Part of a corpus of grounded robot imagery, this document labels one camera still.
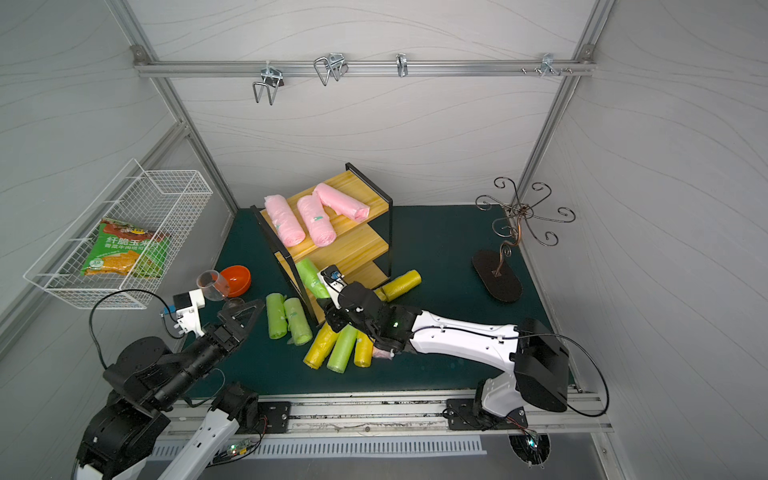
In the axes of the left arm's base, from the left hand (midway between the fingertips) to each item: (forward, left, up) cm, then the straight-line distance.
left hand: (259, 311), depth 58 cm
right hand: (+10, -10, -10) cm, 17 cm away
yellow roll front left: (+3, -6, -28) cm, 29 cm away
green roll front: (+3, -12, -29) cm, 32 cm away
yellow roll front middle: (+3, -18, -29) cm, 34 cm away
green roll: (+11, -7, -7) cm, 15 cm away
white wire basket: (+31, +37, 0) cm, 48 cm away
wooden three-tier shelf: (+22, -14, +2) cm, 27 cm away
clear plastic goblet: (+15, +24, -18) cm, 34 cm away
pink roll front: (+2, -23, -28) cm, 36 cm away
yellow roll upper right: (+23, -28, -28) cm, 46 cm away
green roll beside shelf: (+7, 0, -28) cm, 29 cm away
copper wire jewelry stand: (+56, -74, -36) cm, 99 cm away
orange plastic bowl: (+25, +25, -28) cm, 45 cm away
